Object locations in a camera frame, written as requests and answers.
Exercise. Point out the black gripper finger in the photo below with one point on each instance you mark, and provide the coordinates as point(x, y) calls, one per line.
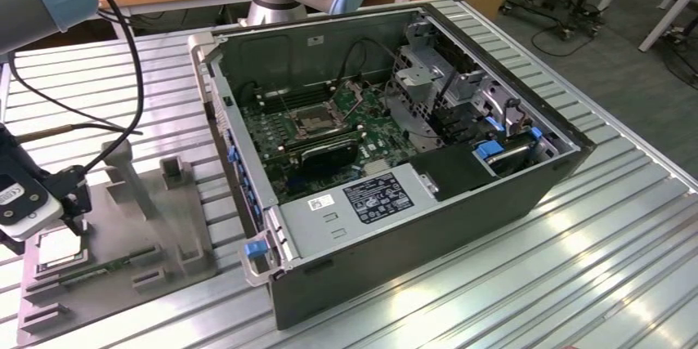
point(74, 226)

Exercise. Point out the silver green CPU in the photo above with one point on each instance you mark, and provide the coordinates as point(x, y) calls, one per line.
point(58, 249)

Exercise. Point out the black RAM slot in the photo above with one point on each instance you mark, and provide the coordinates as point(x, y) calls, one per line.
point(320, 141)
point(294, 95)

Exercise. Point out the CPU socket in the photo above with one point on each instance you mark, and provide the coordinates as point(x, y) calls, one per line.
point(317, 120)

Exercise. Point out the grey parts rack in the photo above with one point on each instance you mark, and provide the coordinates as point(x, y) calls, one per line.
point(137, 222)

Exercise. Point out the green RAM stick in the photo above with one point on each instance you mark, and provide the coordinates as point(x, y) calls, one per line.
point(109, 267)

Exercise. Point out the thin metal locking lever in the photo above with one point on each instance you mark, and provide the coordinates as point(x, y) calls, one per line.
point(282, 101)

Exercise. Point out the silver power supply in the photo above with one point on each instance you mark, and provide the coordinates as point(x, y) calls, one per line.
point(328, 218)

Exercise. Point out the black graphics card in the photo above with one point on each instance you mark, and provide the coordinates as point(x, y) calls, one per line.
point(330, 155)

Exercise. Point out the green motherboard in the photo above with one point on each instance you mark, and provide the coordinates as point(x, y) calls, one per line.
point(377, 132)

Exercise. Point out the black open PC case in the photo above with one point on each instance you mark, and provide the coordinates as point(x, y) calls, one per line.
point(437, 251)

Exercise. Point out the silver drive cage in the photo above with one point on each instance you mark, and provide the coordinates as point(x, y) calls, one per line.
point(417, 79)

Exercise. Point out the black plastic shroud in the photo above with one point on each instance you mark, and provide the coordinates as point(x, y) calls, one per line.
point(448, 173)

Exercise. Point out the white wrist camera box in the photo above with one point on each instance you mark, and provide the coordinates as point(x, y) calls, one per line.
point(27, 218)

